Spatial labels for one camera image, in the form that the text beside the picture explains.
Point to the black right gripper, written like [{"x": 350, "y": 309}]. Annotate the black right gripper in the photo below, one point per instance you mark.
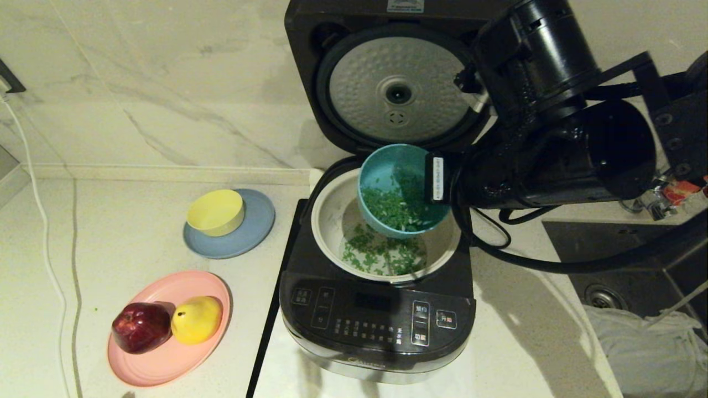
[{"x": 451, "y": 179}]

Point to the teal bowl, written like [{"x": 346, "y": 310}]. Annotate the teal bowl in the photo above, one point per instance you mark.
[{"x": 381, "y": 171}]

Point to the chopped green vegetables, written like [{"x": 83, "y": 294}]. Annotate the chopped green vegetables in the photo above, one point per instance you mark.
[{"x": 387, "y": 254}]

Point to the black rice cooker lid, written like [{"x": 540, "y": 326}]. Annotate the black rice cooker lid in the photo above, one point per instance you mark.
[{"x": 310, "y": 66}]

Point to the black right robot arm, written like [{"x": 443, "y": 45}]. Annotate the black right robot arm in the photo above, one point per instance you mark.
[{"x": 553, "y": 138}]

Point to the white inner pot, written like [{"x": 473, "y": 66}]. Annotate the white inner pot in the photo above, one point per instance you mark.
[{"x": 329, "y": 221}]

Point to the black rice cooker base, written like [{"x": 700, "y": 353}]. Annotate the black rice cooker base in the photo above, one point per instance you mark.
[{"x": 354, "y": 315}]

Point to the yellow bowl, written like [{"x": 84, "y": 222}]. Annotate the yellow bowl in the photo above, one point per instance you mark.
[{"x": 215, "y": 211}]

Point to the blue plate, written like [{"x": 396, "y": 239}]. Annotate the blue plate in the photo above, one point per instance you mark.
[{"x": 257, "y": 225}]

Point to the steel sink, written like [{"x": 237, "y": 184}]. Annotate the steel sink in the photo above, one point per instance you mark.
[{"x": 608, "y": 243}]

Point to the round sink drain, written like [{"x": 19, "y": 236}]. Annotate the round sink drain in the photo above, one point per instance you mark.
[{"x": 604, "y": 297}]

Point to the chrome faucet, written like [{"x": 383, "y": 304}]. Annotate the chrome faucet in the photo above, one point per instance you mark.
[{"x": 655, "y": 207}]

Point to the yellow pear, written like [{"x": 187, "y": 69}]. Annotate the yellow pear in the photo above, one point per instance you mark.
[{"x": 197, "y": 319}]

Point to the white crumpled cloth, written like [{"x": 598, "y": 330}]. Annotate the white crumpled cloth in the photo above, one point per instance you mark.
[{"x": 647, "y": 354}]

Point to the pink plate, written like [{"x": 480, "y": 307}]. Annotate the pink plate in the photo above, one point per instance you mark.
[{"x": 166, "y": 364}]

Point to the red apple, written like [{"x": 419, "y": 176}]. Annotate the red apple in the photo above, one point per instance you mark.
[{"x": 141, "y": 327}]

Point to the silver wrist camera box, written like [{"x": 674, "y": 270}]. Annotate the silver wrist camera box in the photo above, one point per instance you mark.
[{"x": 480, "y": 102}]

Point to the black camera bracket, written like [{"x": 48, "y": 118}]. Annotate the black camera bracket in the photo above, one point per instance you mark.
[{"x": 467, "y": 80}]

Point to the black wall socket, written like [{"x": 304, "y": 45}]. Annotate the black wall socket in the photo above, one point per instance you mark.
[{"x": 10, "y": 77}]

